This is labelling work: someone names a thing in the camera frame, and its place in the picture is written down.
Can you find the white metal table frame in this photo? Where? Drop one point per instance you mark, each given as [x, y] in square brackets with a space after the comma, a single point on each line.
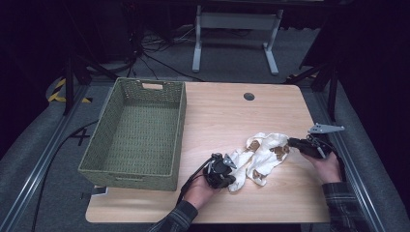
[238, 21]

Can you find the white cloth with brown print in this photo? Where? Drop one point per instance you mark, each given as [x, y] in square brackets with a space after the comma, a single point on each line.
[264, 154]

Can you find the black floor tape mark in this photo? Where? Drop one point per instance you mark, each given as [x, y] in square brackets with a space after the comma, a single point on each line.
[81, 136]

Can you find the black metal stand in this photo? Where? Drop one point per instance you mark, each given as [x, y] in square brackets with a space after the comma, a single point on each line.
[68, 83]
[332, 93]

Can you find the grey table grommet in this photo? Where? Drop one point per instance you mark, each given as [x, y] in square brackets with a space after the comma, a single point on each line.
[249, 96]

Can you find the green woven basket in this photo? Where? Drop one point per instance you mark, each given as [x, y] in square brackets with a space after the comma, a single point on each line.
[138, 129]

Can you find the person's right hand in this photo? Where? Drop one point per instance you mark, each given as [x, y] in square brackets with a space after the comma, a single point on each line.
[330, 169]

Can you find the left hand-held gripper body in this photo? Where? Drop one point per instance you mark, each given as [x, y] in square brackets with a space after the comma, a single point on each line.
[217, 170]

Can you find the yellow black floor tape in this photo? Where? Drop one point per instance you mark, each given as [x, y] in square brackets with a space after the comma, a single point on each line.
[56, 95]

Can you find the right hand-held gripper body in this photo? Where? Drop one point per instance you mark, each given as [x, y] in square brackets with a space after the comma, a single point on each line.
[317, 146]

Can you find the person's left hand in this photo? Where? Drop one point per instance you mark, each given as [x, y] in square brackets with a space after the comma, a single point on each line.
[198, 193]

